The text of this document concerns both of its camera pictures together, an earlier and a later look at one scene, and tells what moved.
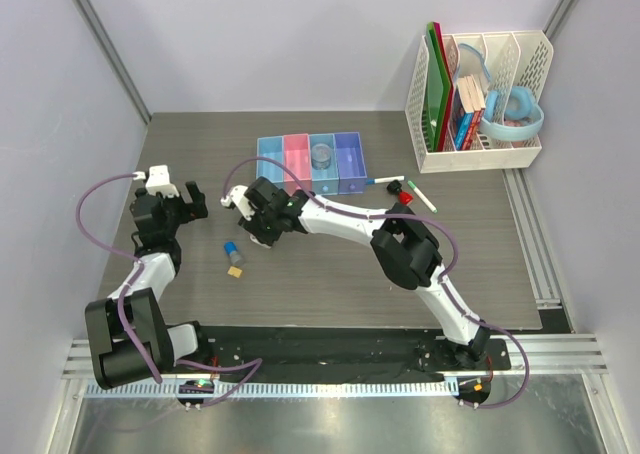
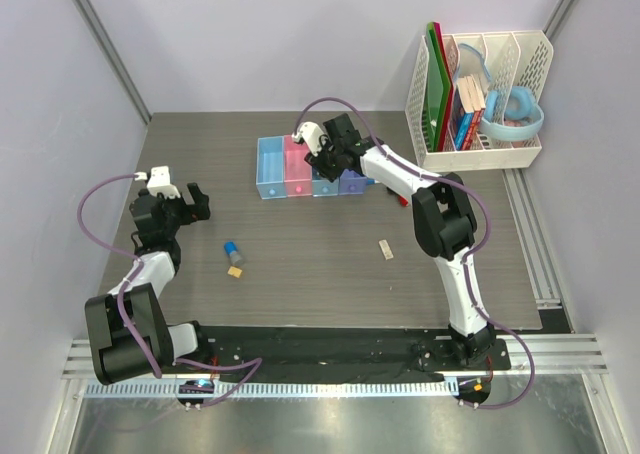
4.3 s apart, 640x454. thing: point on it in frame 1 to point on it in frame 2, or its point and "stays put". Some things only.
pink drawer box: (296, 156) stays put
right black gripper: (252, 227) to (317, 163)
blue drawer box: (325, 181) stays put
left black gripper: (188, 211) stays put
